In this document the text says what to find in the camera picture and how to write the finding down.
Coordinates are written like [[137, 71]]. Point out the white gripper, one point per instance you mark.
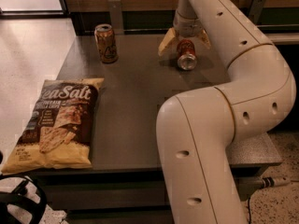
[[187, 28]]

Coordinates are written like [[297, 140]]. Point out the brown gold soda can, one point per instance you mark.
[[106, 43]]

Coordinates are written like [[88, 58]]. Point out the right metal bracket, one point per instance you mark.
[[255, 10]]

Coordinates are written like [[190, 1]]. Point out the left metal bracket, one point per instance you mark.
[[115, 13]]

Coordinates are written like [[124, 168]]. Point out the black chair base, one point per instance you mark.
[[18, 197]]

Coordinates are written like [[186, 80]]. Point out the sea salt chips bag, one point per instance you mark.
[[59, 132]]

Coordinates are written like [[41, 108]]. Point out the metal bracket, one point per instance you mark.
[[255, 10], [115, 13]]

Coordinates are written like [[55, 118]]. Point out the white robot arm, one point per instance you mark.
[[195, 127]]

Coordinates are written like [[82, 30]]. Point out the red coke can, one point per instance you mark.
[[186, 55]]

